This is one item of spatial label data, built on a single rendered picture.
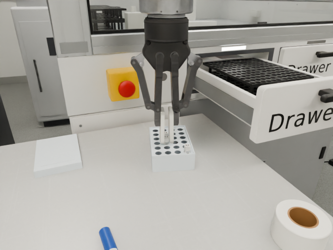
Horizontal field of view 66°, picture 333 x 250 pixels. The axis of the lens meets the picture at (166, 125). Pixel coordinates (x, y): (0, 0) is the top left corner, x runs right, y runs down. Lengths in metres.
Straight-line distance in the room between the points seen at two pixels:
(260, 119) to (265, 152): 0.56
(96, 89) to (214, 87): 0.29
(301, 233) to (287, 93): 0.24
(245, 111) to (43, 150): 0.43
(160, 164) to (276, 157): 0.68
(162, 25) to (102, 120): 0.35
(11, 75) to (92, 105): 3.48
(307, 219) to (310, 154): 0.83
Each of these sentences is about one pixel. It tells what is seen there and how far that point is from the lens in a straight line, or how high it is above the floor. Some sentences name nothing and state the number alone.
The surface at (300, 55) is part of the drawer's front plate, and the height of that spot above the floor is 0.90.
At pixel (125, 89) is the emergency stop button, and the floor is 0.88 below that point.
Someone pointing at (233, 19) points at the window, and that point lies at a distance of 0.80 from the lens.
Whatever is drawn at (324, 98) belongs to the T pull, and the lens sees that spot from 0.54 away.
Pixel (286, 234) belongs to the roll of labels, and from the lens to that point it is 0.40.
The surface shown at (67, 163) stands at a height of 0.78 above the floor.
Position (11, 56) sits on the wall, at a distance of 4.07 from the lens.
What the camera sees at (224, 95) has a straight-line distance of 0.61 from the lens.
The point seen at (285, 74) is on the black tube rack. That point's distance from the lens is 0.70.
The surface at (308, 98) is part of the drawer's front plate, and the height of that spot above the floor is 0.90.
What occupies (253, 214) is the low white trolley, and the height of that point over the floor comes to 0.76.
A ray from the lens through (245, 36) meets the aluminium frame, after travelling 0.81.
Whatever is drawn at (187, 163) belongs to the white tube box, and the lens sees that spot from 0.51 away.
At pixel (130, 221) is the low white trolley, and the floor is 0.76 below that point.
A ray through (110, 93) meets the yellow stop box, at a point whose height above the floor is 0.86.
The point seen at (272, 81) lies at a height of 0.90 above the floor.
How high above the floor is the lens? 1.07
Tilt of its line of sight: 26 degrees down
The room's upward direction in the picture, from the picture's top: straight up
